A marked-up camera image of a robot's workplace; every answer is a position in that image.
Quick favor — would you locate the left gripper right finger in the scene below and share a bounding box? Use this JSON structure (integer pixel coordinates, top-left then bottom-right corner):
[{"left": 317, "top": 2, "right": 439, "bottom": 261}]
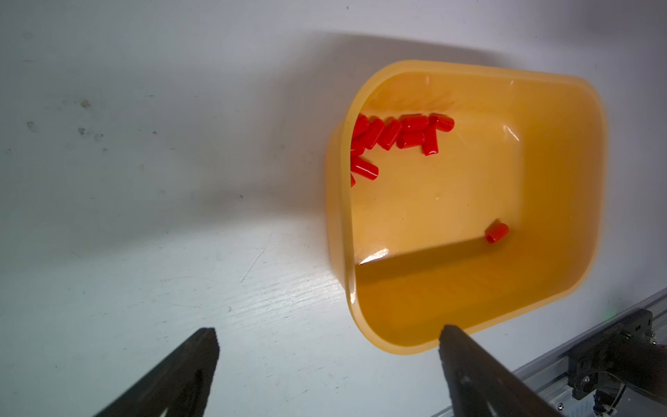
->
[{"left": 439, "top": 325, "right": 559, "bottom": 416}]

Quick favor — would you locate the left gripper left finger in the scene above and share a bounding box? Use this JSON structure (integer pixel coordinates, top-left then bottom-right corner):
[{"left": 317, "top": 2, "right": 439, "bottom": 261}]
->
[{"left": 98, "top": 328, "right": 220, "bottom": 416}]

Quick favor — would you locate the yellow plastic storage box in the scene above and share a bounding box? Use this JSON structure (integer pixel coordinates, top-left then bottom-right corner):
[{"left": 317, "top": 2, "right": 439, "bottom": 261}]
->
[{"left": 323, "top": 61, "right": 608, "bottom": 354}]

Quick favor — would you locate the red sleeves cluster in box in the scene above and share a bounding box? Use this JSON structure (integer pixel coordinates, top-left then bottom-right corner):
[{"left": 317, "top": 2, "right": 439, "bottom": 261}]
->
[{"left": 349, "top": 113, "right": 455, "bottom": 187}]

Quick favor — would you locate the aluminium front rail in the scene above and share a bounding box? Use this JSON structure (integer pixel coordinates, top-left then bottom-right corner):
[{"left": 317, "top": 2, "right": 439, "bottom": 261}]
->
[{"left": 439, "top": 291, "right": 666, "bottom": 416}]

